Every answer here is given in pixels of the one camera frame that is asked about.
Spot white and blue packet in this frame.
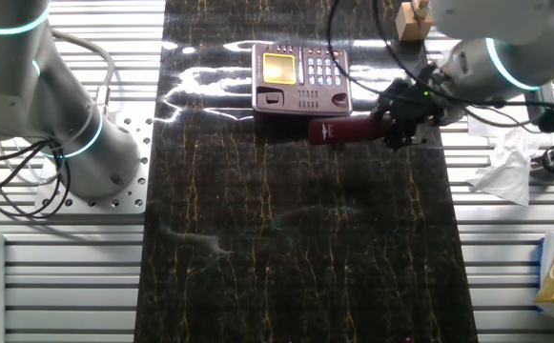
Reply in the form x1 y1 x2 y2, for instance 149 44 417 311
537 231 554 268

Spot silver robot mounting plate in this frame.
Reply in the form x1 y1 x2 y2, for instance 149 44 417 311
35 111 154 215

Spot dark red telephone handset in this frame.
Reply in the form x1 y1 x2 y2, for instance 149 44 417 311
307 115 392 146

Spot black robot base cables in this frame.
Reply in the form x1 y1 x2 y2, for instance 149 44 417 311
0 135 75 219

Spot crumpled white tissue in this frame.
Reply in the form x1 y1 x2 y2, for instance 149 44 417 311
465 126 536 207

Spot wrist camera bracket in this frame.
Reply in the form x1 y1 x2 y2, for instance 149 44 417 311
523 80 554 134

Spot black marble pattern mat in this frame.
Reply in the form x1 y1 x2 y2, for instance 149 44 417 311
133 0 479 343

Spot light wooden block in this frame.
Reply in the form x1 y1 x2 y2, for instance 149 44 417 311
395 0 434 43

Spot thick grey robot cable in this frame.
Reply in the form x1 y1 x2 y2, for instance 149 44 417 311
50 28 116 115

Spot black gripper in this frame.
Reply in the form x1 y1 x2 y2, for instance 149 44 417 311
370 75 449 152

